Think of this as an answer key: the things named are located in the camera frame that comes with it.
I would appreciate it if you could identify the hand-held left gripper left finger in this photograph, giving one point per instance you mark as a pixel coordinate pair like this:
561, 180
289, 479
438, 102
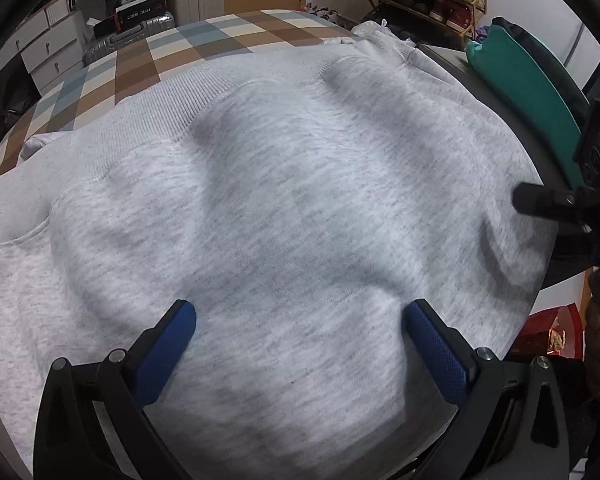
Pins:
165, 355

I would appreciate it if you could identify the light grey floral sweatshirt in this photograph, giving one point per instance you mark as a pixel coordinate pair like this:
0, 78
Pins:
280, 210

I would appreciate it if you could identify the silver suitcase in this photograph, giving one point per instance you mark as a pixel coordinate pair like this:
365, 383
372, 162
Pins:
130, 37

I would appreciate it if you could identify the checked blanket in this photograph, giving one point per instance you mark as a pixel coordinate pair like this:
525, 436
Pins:
130, 65

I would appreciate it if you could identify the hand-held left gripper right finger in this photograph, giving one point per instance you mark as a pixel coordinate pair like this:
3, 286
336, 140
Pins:
437, 355

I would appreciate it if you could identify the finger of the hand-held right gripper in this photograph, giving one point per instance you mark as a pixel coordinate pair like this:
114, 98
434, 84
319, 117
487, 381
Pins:
545, 200

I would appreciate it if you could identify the black and red box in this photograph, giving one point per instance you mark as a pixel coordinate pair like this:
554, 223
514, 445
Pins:
135, 12

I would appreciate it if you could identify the white desk with drawers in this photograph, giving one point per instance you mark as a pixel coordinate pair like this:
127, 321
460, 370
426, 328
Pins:
45, 50

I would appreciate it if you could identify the teal garment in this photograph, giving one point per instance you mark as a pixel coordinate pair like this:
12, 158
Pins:
520, 85

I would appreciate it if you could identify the red gift box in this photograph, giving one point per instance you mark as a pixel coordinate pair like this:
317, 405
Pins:
545, 335

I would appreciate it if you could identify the white plastic bag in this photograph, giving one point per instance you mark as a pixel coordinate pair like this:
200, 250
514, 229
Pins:
375, 30

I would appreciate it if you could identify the bamboo shoe rack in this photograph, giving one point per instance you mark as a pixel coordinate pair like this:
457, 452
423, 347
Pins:
472, 10

